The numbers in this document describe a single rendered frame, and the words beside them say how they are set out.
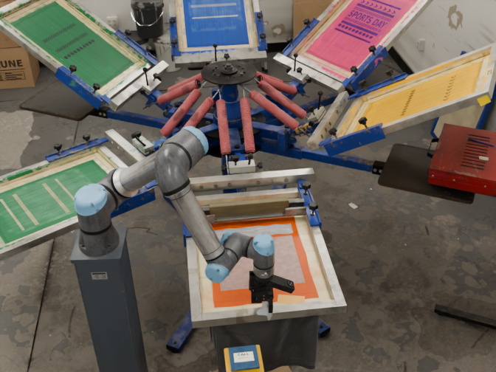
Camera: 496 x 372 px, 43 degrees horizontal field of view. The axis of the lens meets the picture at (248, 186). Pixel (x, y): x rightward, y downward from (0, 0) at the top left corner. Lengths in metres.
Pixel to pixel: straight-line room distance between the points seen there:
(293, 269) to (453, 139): 1.15
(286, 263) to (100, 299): 0.76
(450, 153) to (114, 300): 1.71
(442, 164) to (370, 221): 1.47
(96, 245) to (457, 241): 2.72
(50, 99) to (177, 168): 2.22
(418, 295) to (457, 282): 0.29
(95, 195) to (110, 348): 0.72
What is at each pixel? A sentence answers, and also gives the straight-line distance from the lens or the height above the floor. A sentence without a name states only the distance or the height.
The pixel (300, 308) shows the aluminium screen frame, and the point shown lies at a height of 0.99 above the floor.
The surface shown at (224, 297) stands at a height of 0.95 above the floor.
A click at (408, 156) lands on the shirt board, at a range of 3.39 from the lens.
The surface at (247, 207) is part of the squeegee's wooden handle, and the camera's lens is 2.78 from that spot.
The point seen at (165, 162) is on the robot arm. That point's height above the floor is 1.65.
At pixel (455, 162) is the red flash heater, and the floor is 1.10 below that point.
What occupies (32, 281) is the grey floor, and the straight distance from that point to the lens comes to 4.18.
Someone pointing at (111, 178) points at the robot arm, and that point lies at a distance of 2.33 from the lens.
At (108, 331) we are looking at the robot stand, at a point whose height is 0.80.
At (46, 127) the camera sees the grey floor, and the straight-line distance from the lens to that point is 5.83.
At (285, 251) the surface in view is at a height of 0.96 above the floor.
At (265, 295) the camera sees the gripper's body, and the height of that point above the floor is 1.10.
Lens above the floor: 2.71
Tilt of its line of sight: 35 degrees down
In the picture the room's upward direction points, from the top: 1 degrees counter-clockwise
